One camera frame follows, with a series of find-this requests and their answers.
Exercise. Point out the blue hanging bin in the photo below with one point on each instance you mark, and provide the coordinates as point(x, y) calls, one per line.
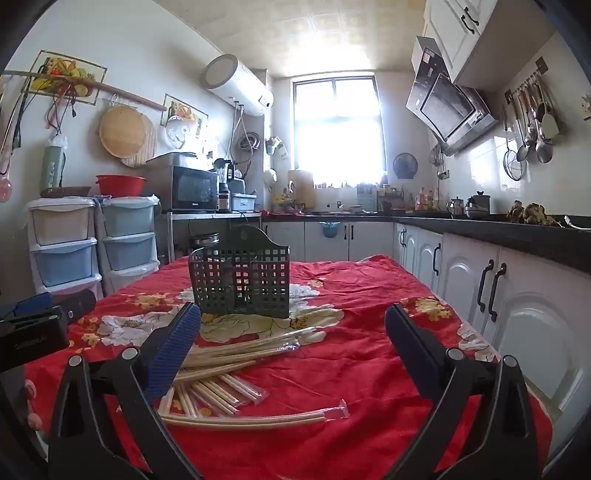
point(329, 230)

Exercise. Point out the small black round fan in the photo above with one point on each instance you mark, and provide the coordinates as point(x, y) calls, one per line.
point(405, 165)

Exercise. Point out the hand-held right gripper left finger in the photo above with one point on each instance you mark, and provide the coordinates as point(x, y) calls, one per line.
point(178, 341)

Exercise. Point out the person's left hand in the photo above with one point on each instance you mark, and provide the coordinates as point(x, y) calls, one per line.
point(31, 392)

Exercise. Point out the white round hanging object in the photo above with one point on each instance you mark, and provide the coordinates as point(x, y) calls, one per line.
point(179, 133)

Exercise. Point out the window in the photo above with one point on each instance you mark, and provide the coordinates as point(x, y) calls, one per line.
point(337, 129)

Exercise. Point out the fruit wall poster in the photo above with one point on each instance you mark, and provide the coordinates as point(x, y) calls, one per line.
point(64, 74)
point(184, 110)

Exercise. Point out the white water heater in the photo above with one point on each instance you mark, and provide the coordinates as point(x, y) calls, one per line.
point(235, 83)

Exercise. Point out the dried ginger roots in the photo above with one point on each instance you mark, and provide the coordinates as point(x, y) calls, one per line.
point(531, 214)

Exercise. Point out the group of condiment bottles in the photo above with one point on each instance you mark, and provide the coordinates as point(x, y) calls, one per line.
point(427, 201)

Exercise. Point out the black range hood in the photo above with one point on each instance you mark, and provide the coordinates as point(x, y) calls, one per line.
point(450, 110)

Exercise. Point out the steel kettle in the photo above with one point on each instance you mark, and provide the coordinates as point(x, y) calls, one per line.
point(455, 207)

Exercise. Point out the row of hanging kitchen utensils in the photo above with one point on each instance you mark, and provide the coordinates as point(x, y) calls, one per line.
point(535, 124)

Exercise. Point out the white upper cabinet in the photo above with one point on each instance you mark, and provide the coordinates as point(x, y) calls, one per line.
point(466, 37)

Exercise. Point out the pale blue knife block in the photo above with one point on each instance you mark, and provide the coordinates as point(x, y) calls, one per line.
point(366, 196)

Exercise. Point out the green mesh utensil basket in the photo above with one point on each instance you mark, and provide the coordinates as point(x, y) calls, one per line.
point(240, 281)

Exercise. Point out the wooden cutting board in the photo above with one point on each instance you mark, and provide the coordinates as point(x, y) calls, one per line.
point(301, 189)

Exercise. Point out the metal shelf rack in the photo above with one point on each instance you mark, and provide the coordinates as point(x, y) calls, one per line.
point(207, 217)

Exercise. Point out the black kitchen countertop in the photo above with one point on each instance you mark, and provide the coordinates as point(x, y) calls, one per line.
point(508, 233)

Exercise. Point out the pastel plastic drawer tower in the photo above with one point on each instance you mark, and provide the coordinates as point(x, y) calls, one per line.
point(129, 240)
point(62, 249)

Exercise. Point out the woven straw mat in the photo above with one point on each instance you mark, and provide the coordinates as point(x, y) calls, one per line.
point(150, 147)

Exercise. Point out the bunch of chopsticks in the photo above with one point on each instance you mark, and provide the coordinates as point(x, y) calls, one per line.
point(221, 357)

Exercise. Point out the long wooden pole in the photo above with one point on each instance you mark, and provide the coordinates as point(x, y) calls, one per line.
point(115, 91)

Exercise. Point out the round bamboo board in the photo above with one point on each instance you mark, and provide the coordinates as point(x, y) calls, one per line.
point(121, 131)

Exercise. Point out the grey plastic container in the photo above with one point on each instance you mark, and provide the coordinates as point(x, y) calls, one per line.
point(243, 201)

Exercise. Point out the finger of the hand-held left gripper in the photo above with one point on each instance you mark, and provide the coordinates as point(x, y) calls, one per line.
point(81, 302)
point(32, 303)

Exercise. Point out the black microwave oven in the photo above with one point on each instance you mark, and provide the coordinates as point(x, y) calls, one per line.
point(189, 189)

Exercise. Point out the pink round hanging item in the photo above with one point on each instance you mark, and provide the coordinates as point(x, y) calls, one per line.
point(4, 190)

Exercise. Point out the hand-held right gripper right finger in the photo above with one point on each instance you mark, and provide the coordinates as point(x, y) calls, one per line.
point(411, 339)

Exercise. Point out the wicker tray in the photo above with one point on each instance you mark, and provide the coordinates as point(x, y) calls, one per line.
point(64, 191)

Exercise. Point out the red plastic basin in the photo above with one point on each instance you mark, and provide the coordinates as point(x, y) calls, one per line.
point(121, 184)

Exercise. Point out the red floral blanket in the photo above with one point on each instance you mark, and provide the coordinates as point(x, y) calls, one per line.
point(332, 369)

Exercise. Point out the black blender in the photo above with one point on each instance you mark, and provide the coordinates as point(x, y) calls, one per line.
point(224, 184)

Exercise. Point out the wall-mounted storage cup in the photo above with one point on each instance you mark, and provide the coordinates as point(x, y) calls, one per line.
point(276, 147)

